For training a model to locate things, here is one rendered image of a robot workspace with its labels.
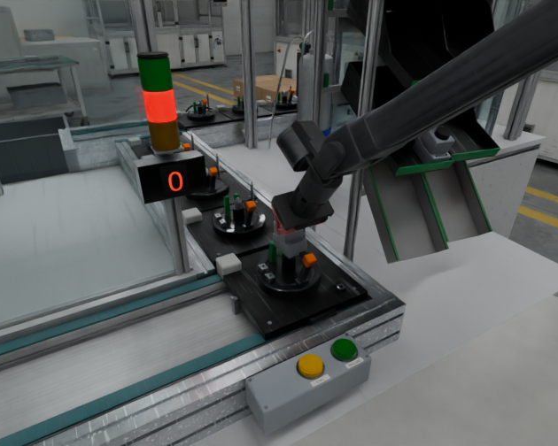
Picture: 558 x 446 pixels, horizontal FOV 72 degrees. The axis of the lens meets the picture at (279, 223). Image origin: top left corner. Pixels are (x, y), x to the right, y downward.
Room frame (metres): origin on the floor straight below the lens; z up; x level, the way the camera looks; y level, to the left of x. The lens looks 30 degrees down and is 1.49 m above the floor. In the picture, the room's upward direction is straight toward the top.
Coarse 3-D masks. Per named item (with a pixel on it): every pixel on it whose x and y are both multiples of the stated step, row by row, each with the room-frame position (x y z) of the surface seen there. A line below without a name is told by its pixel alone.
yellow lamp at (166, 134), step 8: (176, 120) 0.67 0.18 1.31; (152, 128) 0.65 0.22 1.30; (160, 128) 0.65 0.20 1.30; (168, 128) 0.65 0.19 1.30; (176, 128) 0.67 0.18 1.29; (152, 136) 0.65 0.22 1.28; (160, 136) 0.65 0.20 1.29; (168, 136) 0.65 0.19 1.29; (176, 136) 0.67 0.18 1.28; (152, 144) 0.66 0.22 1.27; (160, 144) 0.65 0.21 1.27; (168, 144) 0.65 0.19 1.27; (176, 144) 0.66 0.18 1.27
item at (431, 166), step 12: (348, 72) 0.91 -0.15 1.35; (360, 72) 0.94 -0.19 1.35; (384, 72) 0.96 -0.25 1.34; (348, 84) 0.91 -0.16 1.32; (384, 84) 0.98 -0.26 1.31; (396, 84) 0.95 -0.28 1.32; (348, 96) 0.91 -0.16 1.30; (384, 96) 0.94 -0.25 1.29; (372, 108) 0.81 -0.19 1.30; (408, 144) 0.80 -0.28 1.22; (396, 156) 0.76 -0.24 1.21; (408, 156) 0.76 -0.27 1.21; (396, 168) 0.71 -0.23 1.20; (408, 168) 0.70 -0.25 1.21; (420, 168) 0.72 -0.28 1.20; (432, 168) 0.73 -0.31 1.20; (444, 168) 0.74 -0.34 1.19
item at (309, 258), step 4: (300, 252) 0.62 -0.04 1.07; (304, 252) 0.62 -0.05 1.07; (300, 256) 0.61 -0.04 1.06; (304, 256) 0.60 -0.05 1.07; (308, 256) 0.60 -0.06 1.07; (312, 256) 0.60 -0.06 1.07; (304, 260) 0.60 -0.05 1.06; (308, 260) 0.59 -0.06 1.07; (312, 260) 0.59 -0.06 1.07; (316, 260) 0.59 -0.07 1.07; (304, 264) 0.60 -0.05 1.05; (308, 264) 0.59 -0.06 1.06; (312, 264) 0.59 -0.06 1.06; (304, 268) 0.60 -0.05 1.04; (308, 268) 0.60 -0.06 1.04; (300, 272) 0.61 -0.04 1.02; (304, 272) 0.60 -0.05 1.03; (308, 272) 0.61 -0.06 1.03; (300, 276) 0.61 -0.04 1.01; (304, 276) 0.61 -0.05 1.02; (300, 280) 0.61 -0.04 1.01; (304, 280) 0.61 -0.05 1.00
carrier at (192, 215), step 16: (192, 208) 0.95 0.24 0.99; (224, 208) 0.92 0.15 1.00; (240, 208) 0.88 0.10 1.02; (256, 208) 0.98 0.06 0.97; (192, 224) 0.89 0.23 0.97; (208, 224) 0.89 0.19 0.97; (224, 224) 0.84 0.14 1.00; (240, 224) 0.86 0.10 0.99; (256, 224) 0.86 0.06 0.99; (272, 224) 0.89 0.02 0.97; (208, 240) 0.81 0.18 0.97; (224, 240) 0.81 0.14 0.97; (240, 240) 0.81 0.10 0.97; (256, 240) 0.81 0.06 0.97; (272, 240) 0.81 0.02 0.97; (208, 256) 0.75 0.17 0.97; (240, 256) 0.76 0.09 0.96
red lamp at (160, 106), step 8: (144, 96) 0.66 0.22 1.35; (152, 96) 0.65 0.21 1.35; (160, 96) 0.65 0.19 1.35; (168, 96) 0.66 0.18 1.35; (152, 104) 0.65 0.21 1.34; (160, 104) 0.65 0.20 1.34; (168, 104) 0.66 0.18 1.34; (152, 112) 0.65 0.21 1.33; (160, 112) 0.65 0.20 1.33; (168, 112) 0.66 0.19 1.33; (152, 120) 0.65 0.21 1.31; (160, 120) 0.65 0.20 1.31; (168, 120) 0.66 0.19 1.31
